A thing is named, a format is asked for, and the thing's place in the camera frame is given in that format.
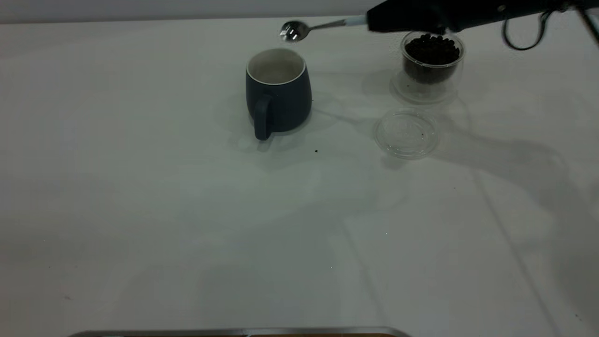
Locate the dark grey ceramic mug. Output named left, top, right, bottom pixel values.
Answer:
left=245, top=49, right=313, bottom=141

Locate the clear double-wall glass cup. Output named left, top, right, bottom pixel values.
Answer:
left=389, top=30, right=466, bottom=106

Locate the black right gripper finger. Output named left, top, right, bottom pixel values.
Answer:
left=367, top=18, right=446, bottom=34
left=366, top=0, right=445, bottom=19

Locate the black looped cable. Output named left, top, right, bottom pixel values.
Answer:
left=502, top=10, right=547, bottom=51

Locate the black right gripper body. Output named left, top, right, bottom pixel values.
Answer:
left=445, top=0, right=508, bottom=33

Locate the clear round glass lid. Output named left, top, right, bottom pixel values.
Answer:
left=373, top=109, right=441, bottom=160

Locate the dark coffee beans heap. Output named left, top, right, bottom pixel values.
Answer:
left=403, top=33, right=460, bottom=85

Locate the metal spoon light blue handle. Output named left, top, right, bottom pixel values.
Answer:
left=279, top=15, right=369, bottom=43

